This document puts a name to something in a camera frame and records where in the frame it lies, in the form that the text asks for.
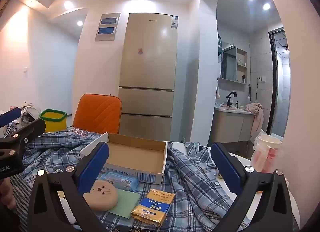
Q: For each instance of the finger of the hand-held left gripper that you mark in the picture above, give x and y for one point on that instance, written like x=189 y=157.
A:
x=25 y=132
x=10 y=116

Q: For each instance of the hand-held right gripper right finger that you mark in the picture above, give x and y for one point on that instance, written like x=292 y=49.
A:
x=225 y=167

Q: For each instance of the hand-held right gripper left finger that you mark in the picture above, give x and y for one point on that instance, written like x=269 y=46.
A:
x=95 y=167

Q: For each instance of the beige round silicone pouch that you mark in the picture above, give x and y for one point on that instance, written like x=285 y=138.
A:
x=102 y=195

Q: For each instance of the cardboard box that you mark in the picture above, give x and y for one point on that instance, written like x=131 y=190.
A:
x=136 y=154

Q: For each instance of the green cloth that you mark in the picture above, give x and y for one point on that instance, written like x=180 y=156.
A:
x=125 y=202

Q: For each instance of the gold blue snack packet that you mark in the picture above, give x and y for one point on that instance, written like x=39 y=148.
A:
x=152 y=207

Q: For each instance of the person's left hand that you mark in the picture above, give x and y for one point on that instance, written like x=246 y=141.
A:
x=6 y=192

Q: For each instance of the clutter pile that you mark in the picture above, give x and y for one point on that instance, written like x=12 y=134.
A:
x=27 y=114

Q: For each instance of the yellow bin with green rim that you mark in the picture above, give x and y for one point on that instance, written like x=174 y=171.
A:
x=53 y=122

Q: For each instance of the blue wet wipes pack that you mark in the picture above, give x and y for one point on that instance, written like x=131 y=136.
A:
x=122 y=180

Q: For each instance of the blue plaid shirt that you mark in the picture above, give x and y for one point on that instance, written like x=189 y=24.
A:
x=195 y=187

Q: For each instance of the bathroom vanity cabinet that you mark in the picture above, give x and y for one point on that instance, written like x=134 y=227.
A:
x=230 y=127

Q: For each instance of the orange chair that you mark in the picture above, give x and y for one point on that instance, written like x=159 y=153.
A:
x=97 y=114

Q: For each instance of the pink towel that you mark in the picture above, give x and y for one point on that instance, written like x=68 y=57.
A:
x=256 y=114

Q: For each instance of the black faucet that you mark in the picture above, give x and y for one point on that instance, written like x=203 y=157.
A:
x=230 y=98

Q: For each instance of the mirror cabinet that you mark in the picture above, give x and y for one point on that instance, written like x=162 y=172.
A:
x=228 y=63

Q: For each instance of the beige refrigerator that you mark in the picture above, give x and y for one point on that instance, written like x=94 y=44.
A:
x=147 y=72

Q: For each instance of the pink fridge sticker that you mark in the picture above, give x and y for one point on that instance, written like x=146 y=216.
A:
x=140 y=51

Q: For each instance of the fridge energy label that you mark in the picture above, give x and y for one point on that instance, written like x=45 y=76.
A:
x=175 y=21

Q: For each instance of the white light switch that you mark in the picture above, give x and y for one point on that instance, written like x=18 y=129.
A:
x=25 y=70

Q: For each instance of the white wall socket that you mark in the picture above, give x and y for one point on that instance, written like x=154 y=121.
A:
x=260 y=79

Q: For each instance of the black door frame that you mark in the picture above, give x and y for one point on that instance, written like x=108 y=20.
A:
x=272 y=79

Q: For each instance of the wall niche shelf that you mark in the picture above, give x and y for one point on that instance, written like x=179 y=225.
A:
x=241 y=64

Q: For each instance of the grey wall electrical panel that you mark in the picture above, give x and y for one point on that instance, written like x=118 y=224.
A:
x=107 y=26

